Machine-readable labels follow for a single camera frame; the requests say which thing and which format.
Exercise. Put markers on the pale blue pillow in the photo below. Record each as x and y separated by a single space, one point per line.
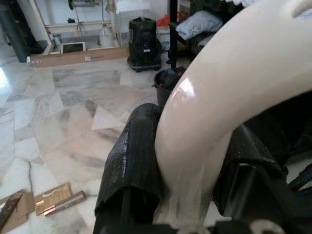
197 24

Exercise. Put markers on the black vacuum cleaner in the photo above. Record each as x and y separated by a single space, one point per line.
143 44

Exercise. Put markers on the dark green pole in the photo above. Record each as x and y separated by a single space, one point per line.
17 31

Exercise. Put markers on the black furniture post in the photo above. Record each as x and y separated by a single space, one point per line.
173 36

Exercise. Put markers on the long brown cardboard box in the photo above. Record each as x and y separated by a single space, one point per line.
73 58

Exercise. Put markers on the dark brown strip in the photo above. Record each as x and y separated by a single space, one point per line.
11 209

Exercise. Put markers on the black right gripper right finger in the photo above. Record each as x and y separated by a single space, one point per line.
243 151

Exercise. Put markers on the black plastic bucket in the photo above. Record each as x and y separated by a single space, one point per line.
162 95

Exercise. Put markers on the flat brown cardboard sheet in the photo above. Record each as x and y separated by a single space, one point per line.
23 209

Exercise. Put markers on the white framed panel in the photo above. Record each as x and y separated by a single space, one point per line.
73 47

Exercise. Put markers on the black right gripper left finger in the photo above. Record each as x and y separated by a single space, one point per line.
131 158

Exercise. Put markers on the brown slim long box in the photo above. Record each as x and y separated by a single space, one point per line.
65 204

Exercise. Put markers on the white wooden shelf frame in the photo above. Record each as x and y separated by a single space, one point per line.
48 36

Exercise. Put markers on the white storage box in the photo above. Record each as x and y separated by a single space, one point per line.
162 36

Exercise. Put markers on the gold brown flat box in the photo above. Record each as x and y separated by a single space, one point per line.
52 197

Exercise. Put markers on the orange plastic bag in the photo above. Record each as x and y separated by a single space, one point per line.
163 20

